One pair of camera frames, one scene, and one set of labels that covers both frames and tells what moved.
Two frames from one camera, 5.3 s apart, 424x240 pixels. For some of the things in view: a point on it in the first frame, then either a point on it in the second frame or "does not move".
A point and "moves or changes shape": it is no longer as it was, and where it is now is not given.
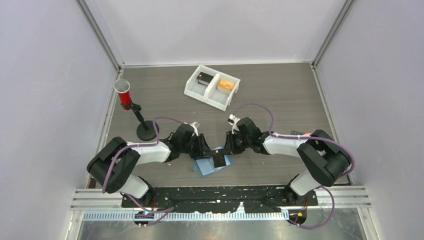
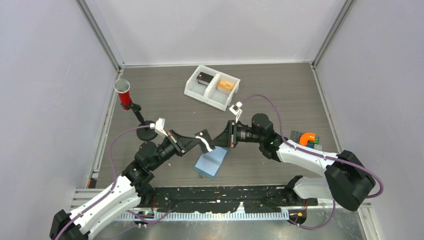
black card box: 204,79 does not move
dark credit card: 219,158 moves or changes shape
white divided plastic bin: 214,88 does not move
